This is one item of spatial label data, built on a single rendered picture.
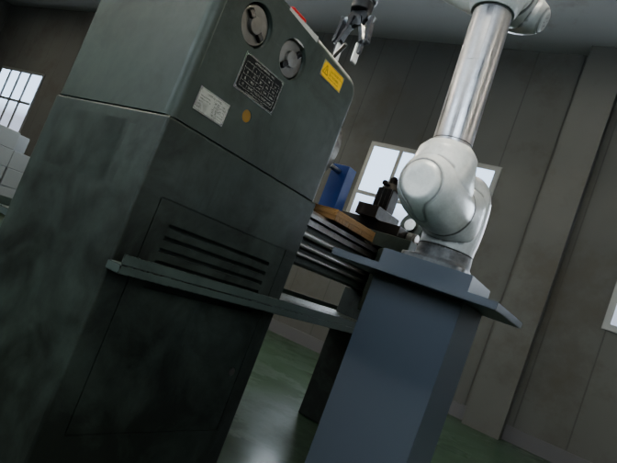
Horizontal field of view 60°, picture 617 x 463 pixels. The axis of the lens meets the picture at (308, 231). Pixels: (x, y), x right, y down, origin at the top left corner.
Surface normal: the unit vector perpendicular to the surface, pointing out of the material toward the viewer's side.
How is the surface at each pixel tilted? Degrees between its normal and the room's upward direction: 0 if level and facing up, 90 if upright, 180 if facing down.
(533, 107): 90
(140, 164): 90
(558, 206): 90
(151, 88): 90
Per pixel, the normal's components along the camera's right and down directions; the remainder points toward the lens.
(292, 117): 0.77, 0.25
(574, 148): -0.47, -0.25
